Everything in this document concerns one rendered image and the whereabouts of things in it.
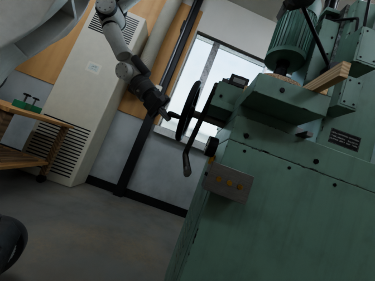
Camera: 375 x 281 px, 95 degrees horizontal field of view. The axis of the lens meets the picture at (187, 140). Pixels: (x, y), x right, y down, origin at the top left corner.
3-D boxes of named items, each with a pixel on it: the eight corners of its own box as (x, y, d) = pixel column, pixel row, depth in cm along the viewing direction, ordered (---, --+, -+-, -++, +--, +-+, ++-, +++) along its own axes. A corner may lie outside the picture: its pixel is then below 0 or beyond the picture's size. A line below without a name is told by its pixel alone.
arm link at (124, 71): (127, 93, 68) (110, 72, 69) (143, 95, 78) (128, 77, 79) (144, 72, 64) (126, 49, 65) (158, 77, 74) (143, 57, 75)
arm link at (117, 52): (124, 83, 71) (110, 53, 71) (137, 85, 80) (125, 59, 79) (135, 74, 69) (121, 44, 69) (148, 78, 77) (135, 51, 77)
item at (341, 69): (245, 127, 101) (248, 121, 102) (249, 129, 101) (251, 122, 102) (339, 75, 39) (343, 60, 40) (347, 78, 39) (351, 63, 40)
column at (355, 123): (282, 154, 89) (318, 35, 97) (323, 170, 88) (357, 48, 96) (313, 152, 66) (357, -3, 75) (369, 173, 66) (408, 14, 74)
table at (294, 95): (201, 125, 108) (205, 116, 108) (248, 141, 107) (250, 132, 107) (220, 78, 48) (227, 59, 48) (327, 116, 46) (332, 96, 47)
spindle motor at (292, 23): (258, 67, 92) (275, 18, 95) (289, 78, 91) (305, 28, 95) (274, 45, 74) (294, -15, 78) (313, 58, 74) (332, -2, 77)
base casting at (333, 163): (210, 149, 100) (215, 134, 101) (305, 184, 98) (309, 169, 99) (229, 138, 55) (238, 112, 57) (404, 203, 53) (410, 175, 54)
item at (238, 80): (216, 92, 85) (220, 82, 86) (237, 100, 85) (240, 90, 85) (221, 80, 72) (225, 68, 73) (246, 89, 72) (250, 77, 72)
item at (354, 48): (334, 71, 71) (343, 40, 72) (355, 79, 70) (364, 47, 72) (354, 59, 62) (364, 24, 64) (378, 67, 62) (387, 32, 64)
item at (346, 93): (317, 112, 68) (325, 85, 70) (334, 118, 68) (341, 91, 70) (337, 104, 59) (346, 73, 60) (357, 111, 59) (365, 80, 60)
